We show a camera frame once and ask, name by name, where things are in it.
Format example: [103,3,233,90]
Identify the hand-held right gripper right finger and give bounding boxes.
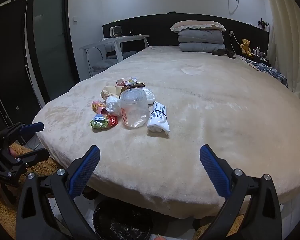
[199,144,283,240]

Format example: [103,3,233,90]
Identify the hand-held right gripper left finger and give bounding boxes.
[15,144,102,240]

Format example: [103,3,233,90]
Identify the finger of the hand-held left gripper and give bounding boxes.
[14,148,50,167]
[0,122,45,143]

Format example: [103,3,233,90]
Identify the green snack wrapper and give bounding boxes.
[90,114,110,130]

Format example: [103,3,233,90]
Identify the red snack wrapper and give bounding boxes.
[107,115,119,128]

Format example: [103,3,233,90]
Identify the black trash bin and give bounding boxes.
[93,200,153,240]

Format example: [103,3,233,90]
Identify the orange pink snack wrapper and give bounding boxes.
[91,100,108,115]

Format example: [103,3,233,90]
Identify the white plastic bag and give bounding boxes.
[106,96,122,117]
[140,87,156,105]

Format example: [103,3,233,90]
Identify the white packet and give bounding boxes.
[147,101,170,134]

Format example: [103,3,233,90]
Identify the clear plastic cup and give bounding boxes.
[120,88,150,128]

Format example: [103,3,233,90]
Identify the beige paper cup branch print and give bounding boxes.
[101,85,128,100]

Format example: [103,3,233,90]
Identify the brown shaggy rug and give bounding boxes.
[0,142,65,240]

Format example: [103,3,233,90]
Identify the black cabinet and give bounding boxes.
[0,0,40,130]

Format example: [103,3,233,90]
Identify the beige fleece blanket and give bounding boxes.
[32,45,300,218]

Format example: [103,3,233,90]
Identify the chair with grey cushion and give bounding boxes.
[86,42,138,72]

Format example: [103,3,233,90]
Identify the frosted glass door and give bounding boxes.
[26,0,80,105]

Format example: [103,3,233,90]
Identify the blue patterned cloth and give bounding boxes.
[242,56,288,88]

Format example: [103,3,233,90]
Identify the dark brown cloth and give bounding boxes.
[212,49,237,59]

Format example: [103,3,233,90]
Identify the white table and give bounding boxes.
[79,35,150,78]

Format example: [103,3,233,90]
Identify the group of small bottles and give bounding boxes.
[252,46,267,57]

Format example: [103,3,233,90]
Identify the yellow teddy bear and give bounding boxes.
[239,39,253,55]

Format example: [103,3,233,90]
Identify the folded grey quilt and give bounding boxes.
[177,29,226,53]

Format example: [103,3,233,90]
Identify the beige frilled pillow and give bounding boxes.
[170,21,226,33]

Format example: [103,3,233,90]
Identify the cream curtain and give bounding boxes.
[261,0,300,103]

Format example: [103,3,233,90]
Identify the black headboard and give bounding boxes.
[102,13,270,55]

